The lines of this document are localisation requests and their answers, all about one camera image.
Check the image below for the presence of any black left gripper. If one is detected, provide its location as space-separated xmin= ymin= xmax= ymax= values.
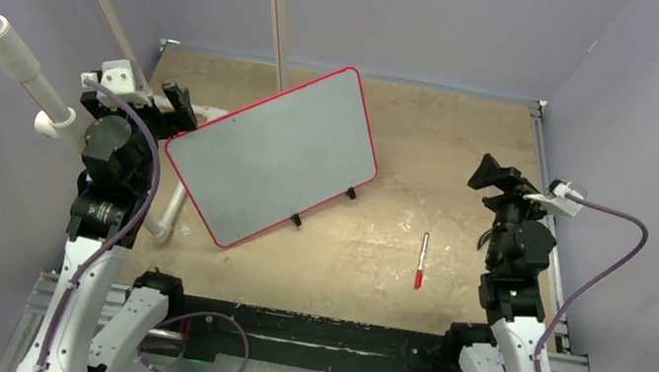
xmin=71 ymin=68 xmax=200 ymax=196

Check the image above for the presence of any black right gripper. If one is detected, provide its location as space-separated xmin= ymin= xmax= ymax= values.
xmin=456 ymin=151 xmax=565 ymax=275

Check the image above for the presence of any red framed whiteboard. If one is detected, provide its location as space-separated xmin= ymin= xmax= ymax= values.
xmin=165 ymin=66 xmax=379 ymax=249

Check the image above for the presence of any red whiteboard marker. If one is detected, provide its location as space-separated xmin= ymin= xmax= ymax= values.
xmin=413 ymin=232 xmax=430 ymax=290

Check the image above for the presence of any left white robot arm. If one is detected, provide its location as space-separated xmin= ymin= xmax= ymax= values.
xmin=15 ymin=69 xmax=198 ymax=372

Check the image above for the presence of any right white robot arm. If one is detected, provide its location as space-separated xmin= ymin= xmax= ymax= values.
xmin=440 ymin=153 xmax=556 ymax=372

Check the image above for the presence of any black whiteboard foot right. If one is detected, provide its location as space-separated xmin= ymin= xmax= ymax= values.
xmin=346 ymin=186 xmax=357 ymax=200

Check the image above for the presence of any black whiteboard foot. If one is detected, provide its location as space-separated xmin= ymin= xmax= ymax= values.
xmin=291 ymin=213 xmax=303 ymax=227
xmin=346 ymin=186 xmax=357 ymax=200

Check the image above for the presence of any black whiteboard foot left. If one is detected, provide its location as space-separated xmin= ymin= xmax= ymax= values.
xmin=291 ymin=213 xmax=303 ymax=227

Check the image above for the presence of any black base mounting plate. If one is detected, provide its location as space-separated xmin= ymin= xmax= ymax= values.
xmin=168 ymin=295 xmax=457 ymax=372

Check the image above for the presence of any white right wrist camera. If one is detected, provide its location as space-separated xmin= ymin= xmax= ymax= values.
xmin=524 ymin=179 xmax=587 ymax=218

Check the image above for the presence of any white pvc pipe frame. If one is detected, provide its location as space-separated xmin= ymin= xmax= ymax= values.
xmin=0 ymin=0 xmax=303 ymax=261

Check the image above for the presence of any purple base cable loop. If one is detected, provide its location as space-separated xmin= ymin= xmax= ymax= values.
xmin=132 ymin=301 xmax=256 ymax=372

